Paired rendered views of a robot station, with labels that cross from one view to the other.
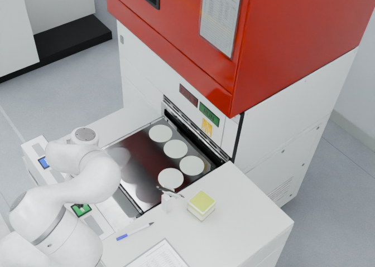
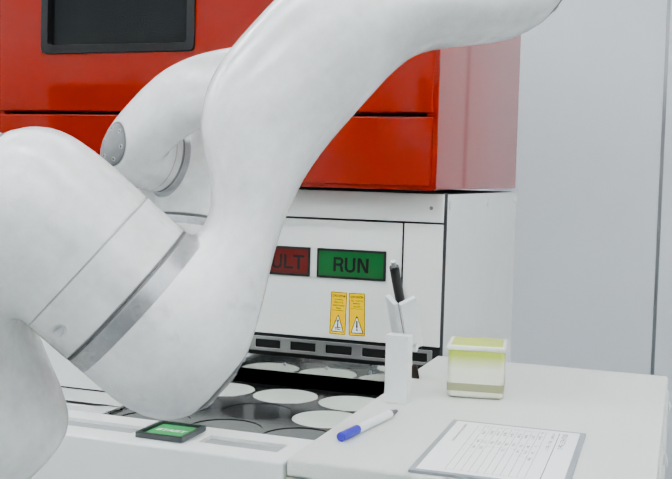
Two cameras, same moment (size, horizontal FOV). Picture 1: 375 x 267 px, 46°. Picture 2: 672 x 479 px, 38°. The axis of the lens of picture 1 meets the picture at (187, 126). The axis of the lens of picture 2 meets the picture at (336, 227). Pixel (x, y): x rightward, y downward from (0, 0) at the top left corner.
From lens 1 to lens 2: 131 cm
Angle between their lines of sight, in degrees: 51
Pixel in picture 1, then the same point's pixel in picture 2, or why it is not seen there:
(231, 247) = (611, 408)
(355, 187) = not seen: outside the picture
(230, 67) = not seen: hidden behind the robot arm
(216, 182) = not seen: hidden behind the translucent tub
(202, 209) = (494, 345)
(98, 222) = (250, 438)
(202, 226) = (511, 402)
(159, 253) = (478, 433)
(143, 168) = (242, 420)
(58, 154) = (199, 65)
